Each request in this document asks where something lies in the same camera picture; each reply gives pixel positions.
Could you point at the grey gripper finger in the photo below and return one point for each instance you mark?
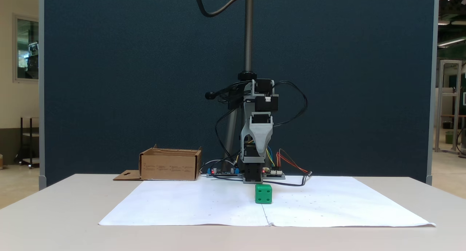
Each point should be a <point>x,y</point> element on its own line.
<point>262,138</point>

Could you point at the green dice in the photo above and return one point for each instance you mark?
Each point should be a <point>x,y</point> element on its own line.
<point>263,194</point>

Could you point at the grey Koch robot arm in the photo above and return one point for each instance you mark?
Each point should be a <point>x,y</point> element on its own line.
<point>265,103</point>

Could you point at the green bin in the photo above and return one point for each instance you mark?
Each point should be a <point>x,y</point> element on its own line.
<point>449,137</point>

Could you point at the circuit board with white connectors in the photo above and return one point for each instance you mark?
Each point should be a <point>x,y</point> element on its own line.
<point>276,175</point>

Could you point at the black tripod with metal pole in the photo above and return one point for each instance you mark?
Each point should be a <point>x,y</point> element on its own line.
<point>248,32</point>

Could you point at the white paper sheet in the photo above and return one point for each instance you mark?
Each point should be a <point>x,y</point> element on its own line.
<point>327,203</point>

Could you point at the brown cardboard box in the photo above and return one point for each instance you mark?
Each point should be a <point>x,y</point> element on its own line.
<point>169,168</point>

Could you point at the dark blue partition panel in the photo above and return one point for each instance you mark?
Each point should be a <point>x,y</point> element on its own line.
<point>109,80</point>

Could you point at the fluorescent ceiling light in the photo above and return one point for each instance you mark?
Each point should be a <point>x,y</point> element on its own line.
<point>451,42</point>

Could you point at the black shelf cart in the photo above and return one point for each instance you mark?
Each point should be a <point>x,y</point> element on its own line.
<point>21,142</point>

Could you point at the aluminium profile frame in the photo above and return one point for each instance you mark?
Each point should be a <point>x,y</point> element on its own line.
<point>439,109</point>

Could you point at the framed wall window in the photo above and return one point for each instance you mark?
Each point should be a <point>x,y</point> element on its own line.
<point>27,43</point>

